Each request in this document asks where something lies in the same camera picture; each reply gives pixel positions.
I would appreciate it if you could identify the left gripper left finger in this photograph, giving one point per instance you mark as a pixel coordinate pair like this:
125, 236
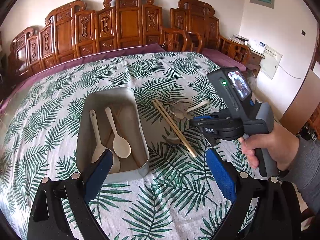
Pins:
95, 174

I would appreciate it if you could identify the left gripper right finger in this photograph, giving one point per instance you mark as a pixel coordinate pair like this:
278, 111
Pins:
220, 171

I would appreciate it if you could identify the cream rice paddle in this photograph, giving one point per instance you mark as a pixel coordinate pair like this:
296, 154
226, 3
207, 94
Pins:
99, 149

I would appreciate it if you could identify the cream plastic spoon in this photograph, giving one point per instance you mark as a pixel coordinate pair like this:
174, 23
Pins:
121, 146

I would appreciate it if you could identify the dark wooden chopstick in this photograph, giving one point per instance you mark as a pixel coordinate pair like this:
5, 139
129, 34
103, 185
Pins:
135, 162

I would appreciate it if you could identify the grey right sleeve forearm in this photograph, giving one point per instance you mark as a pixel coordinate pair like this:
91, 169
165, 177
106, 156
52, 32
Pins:
304, 172

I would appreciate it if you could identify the person's right hand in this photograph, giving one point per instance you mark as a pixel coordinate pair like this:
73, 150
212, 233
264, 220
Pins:
281, 144

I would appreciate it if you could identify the light bamboo chopstick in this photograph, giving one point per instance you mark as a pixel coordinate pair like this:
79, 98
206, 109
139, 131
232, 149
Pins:
172, 126
175, 124

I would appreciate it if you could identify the palm leaf tablecloth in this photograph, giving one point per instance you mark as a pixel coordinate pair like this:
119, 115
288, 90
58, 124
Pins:
138, 109

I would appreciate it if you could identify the wooden side cabinet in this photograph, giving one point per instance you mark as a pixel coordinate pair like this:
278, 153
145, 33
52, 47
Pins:
253, 63

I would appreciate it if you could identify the grey rectangular tray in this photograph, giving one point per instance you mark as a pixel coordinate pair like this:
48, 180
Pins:
122, 104

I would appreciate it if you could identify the metal spoon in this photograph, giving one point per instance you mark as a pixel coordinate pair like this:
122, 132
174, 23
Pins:
172, 139

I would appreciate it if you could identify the purple armchair cushion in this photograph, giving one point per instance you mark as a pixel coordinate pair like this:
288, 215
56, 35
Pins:
222, 60

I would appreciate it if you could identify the carved wooden armchair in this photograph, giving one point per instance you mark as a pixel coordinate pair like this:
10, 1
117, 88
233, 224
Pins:
197, 17

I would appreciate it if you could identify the purple bench cushion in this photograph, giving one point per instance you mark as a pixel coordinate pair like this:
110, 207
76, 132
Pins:
151, 48

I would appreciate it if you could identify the long carved wooden bench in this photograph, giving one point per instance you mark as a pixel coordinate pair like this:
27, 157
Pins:
71, 31

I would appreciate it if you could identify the white wall board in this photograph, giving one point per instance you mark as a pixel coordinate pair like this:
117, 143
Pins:
270, 62

